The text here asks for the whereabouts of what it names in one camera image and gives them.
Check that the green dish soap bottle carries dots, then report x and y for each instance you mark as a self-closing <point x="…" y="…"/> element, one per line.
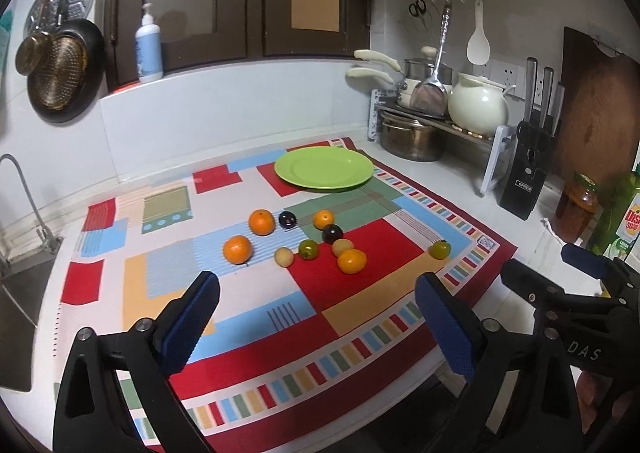
<point x="618" y="226"/>

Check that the yellow orange citrus fruit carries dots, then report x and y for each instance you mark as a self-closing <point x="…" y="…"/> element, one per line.
<point x="351" y="261"/>

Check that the round metal grill plate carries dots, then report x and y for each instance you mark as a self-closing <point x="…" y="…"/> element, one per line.
<point x="49" y="15"/>

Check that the green plate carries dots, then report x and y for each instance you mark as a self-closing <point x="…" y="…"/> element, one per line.
<point x="324" y="168"/>

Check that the brown cutting board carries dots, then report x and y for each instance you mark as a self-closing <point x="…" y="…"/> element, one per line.
<point x="598" y="134"/>

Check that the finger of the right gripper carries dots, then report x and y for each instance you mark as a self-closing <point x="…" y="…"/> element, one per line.
<point x="527" y="283"/>
<point x="598" y="267"/>

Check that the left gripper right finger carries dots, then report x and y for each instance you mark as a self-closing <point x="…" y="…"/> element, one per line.
<point x="483" y="352"/>

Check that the black frying pan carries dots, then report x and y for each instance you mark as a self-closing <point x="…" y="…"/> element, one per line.
<point x="66" y="84"/>

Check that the small brass strainer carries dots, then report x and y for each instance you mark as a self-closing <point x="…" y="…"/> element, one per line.
<point x="33" y="52"/>

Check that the large orange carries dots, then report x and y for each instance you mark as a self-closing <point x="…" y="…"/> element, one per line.
<point x="261" y="222"/>
<point x="237" y="250"/>

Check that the steel pot under rack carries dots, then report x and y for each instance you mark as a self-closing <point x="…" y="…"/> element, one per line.
<point x="410" y="139"/>

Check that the dark plum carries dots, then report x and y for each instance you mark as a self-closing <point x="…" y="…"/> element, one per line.
<point x="331" y="233"/>
<point x="287" y="220"/>

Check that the cream ceramic jar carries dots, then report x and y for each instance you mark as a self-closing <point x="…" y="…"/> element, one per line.
<point x="478" y="104"/>

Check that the person's right hand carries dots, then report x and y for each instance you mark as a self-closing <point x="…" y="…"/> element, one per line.
<point x="590" y="391"/>

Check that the small orange mandarin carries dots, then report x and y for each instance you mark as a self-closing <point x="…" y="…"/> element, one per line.
<point x="322" y="219"/>

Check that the metal spatula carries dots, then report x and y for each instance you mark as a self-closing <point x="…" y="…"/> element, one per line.
<point x="429" y="98"/>

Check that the steel sink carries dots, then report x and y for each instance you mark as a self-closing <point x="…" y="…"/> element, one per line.
<point x="24" y="280"/>

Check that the pale yellow fruit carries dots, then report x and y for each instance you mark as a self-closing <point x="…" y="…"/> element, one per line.
<point x="283" y="257"/>
<point x="341" y="245"/>

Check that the colourful patchwork table mat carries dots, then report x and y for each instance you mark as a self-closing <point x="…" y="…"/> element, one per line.
<point x="292" y="358"/>

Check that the metal dish rack shelf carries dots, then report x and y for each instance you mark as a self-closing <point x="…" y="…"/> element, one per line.
<point x="496" y="150"/>

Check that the cream handled saucepan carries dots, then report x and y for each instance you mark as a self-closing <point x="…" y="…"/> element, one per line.
<point x="403" y="87"/>

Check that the steel lidded pot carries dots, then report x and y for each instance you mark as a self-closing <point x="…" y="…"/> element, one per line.
<point x="421" y="68"/>

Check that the black scissors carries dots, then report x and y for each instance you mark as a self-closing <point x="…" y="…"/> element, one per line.
<point x="418" y="9"/>

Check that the white blue soap dispenser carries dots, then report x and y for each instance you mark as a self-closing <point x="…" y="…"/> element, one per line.
<point x="148" y="48"/>

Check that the white rice paddle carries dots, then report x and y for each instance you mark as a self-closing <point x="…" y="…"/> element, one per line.
<point x="478" y="47"/>

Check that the orange sauce jar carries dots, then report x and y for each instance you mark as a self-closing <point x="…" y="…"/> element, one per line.
<point x="577" y="205"/>

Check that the black knife block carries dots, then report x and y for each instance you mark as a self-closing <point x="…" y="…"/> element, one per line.
<point x="535" y="142"/>

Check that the green tomato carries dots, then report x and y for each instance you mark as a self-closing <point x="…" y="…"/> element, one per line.
<point x="308" y="249"/>
<point x="440" y="250"/>

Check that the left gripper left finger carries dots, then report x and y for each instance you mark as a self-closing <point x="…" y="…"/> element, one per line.
<point x="91" y="414"/>

